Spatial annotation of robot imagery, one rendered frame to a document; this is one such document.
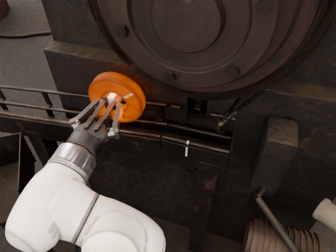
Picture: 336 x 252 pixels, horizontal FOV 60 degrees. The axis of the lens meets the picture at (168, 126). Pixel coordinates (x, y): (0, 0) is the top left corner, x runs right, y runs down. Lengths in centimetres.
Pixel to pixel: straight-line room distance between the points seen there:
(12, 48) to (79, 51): 204
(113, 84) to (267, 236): 59
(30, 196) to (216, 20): 43
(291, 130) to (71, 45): 67
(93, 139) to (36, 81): 181
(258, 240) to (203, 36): 61
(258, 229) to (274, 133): 30
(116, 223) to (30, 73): 209
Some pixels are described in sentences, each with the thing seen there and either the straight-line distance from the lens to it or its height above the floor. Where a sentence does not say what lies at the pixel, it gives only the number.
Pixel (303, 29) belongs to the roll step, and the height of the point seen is 109.
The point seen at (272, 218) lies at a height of 58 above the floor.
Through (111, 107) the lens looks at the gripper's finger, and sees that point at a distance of 73.
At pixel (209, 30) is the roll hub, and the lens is 50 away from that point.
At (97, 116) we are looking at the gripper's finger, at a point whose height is 85.
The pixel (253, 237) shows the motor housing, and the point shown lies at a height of 53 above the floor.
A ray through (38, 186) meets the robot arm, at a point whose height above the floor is 88.
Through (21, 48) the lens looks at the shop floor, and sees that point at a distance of 291.
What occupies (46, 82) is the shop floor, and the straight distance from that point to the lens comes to 239.
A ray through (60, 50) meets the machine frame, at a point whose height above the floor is 87.
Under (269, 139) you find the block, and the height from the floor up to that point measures 80.
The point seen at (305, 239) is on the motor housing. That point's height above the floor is 53.
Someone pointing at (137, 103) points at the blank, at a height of 84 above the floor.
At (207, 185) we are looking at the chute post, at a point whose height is 54.
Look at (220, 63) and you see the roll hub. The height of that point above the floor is 104.
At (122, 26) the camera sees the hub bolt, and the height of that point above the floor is 109.
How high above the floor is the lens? 133
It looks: 46 degrees down
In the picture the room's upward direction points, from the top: straight up
